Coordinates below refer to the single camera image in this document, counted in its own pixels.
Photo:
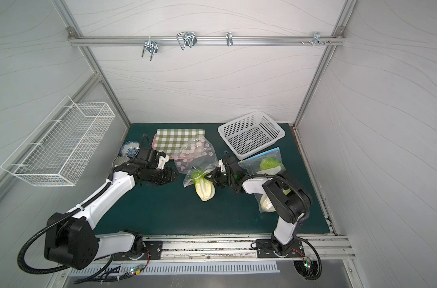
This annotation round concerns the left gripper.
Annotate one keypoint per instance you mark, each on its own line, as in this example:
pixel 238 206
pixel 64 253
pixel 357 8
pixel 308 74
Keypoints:
pixel 169 174

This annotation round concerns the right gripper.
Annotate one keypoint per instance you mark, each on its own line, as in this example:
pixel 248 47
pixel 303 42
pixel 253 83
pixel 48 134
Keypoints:
pixel 220 176

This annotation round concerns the chinese cabbage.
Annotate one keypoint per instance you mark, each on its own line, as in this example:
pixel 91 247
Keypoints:
pixel 204 188
pixel 270 163
pixel 265 204

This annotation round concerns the pink-dotted zipper bag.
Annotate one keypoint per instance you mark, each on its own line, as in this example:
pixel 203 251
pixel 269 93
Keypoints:
pixel 196 157

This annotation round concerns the clear blue-zip zipper bag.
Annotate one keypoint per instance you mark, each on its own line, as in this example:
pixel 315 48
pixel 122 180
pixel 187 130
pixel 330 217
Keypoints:
pixel 252 166

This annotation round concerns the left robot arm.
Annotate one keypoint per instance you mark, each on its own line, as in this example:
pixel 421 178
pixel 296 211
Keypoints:
pixel 71 240

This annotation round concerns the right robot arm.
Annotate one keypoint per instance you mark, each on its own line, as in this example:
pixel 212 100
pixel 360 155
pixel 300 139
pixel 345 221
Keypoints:
pixel 290 201

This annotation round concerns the blue floral bowl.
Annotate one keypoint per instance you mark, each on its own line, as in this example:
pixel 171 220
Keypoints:
pixel 130 149

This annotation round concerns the grey striped mug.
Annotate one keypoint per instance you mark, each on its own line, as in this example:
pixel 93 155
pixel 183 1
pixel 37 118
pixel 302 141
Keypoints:
pixel 119 161

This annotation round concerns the green checkered cloth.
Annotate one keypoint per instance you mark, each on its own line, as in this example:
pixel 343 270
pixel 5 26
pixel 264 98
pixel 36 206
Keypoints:
pixel 182 136

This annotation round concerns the white plastic basket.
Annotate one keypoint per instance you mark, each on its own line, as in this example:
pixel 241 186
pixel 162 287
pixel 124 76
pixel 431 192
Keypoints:
pixel 250 134

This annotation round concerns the white vented strip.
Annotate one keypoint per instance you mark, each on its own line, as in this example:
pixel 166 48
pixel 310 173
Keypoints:
pixel 189 268

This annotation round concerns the metal hook clamp left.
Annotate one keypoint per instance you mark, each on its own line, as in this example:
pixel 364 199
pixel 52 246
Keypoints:
pixel 150 48

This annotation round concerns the metal hook clamp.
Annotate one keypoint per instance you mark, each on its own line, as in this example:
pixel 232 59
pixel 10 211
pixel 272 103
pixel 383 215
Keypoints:
pixel 186 39
pixel 150 48

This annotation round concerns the metal hook small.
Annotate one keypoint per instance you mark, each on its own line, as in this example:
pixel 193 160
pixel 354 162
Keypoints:
pixel 229 39

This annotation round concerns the metal hook clamp middle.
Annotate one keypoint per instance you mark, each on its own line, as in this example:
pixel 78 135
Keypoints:
pixel 186 39

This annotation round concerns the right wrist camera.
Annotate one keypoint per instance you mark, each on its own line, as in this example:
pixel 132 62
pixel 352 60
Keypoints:
pixel 222 166

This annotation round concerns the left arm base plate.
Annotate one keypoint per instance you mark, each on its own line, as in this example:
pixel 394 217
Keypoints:
pixel 150 250

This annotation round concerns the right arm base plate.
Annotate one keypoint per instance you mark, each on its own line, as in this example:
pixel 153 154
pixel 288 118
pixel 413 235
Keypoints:
pixel 270 248

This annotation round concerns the white wire wall basket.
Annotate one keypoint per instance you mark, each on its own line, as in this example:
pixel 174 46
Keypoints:
pixel 57 152

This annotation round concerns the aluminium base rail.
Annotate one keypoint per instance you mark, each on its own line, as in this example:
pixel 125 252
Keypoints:
pixel 236 247

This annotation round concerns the metal bracket right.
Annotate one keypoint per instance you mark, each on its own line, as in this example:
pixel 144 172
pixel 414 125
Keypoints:
pixel 316 41

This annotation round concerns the aluminium top rail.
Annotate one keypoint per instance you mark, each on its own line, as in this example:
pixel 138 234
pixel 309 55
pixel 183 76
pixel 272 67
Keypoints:
pixel 203 41

